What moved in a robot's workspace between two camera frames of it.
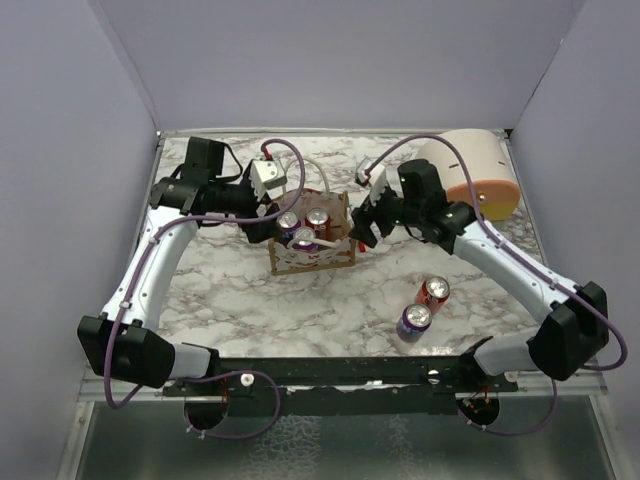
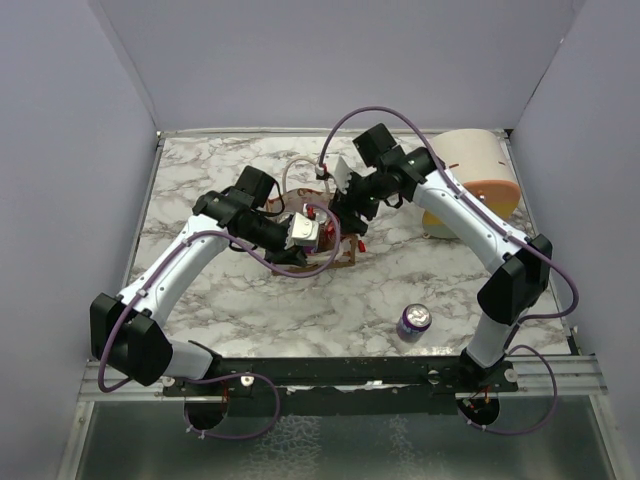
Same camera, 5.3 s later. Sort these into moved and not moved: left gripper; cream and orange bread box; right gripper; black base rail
Moved: left gripper; right gripper
Not moved: black base rail; cream and orange bread box
